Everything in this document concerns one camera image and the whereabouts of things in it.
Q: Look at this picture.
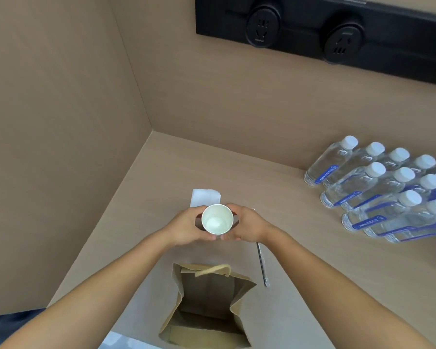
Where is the person's left hand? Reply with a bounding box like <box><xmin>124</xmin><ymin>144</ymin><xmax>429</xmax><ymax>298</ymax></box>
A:
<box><xmin>166</xmin><ymin>206</ymin><xmax>218</xmax><ymax>247</ymax></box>

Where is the person's right hand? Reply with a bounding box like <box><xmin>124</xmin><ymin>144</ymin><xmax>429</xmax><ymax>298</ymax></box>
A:
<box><xmin>220</xmin><ymin>203</ymin><xmax>275</xmax><ymax>245</ymax></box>

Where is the white paper cup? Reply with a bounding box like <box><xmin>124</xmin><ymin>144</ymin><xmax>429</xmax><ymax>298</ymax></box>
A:
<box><xmin>201</xmin><ymin>204</ymin><xmax>234</xmax><ymax>240</ymax></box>

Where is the person's right forearm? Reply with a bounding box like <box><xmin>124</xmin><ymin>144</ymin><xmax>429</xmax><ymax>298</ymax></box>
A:
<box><xmin>263</xmin><ymin>228</ymin><xmax>436</xmax><ymax>349</ymax></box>

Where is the person's left forearm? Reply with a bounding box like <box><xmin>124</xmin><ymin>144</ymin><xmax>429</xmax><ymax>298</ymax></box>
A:
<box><xmin>0</xmin><ymin>226</ymin><xmax>179</xmax><ymax>349</ymax></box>

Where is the stack of white napkins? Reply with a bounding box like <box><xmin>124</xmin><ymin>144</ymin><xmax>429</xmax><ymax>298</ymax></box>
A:
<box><xmin>190</xmin><ymin>188</ymin><xmax>223</xmax><ymax>208</ymax></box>

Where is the wrapped drinking straw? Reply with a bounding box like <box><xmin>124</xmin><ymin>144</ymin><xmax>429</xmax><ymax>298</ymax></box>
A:
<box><xmin>251</xmin><ymin>208</ymin><xmax>270</xmax><ymax>288</ymax></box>

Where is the brown paper bag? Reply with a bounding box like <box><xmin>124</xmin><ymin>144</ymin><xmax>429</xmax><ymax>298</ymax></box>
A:
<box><xmin>158</xmin><ymin>264</ymin><xmax>258</xmax><ymax>349</ymax></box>

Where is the group of clear water bottles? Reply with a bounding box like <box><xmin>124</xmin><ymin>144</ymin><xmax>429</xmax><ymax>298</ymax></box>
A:
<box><xmin>303</xmin><ymin>135</ymin><xmax>436</xmax><ymax>244</ymax></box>

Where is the white paper sheet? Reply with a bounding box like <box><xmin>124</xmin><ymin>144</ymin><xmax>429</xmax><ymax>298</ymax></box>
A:
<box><xmin>98</xmin><ymin>331</ymin><xmax>136</xmax><ymax>349</ymax></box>

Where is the round black power socket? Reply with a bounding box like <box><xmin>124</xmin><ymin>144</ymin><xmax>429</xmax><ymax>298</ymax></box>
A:
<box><xmin>246</xmin><ymin>4</ymin><xmax>281</xmax><ymax>48</ymax></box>
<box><xmin>322</xmin><ymin>22</ymin><xmax>365</xmax><ymax>65</ymax></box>

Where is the black power socket panel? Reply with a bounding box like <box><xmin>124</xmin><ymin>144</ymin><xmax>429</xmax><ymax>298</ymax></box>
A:
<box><xmin>195</xmin><ymin>0</ymin><xmax>436</xmax><ymax>87</ymax></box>

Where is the dark blue clothing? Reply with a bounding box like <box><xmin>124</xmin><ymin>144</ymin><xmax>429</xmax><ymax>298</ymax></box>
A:
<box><xmin>0</xmin><ymin>308</ymin><xmax>46</xmax><ymax>349</ymax></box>

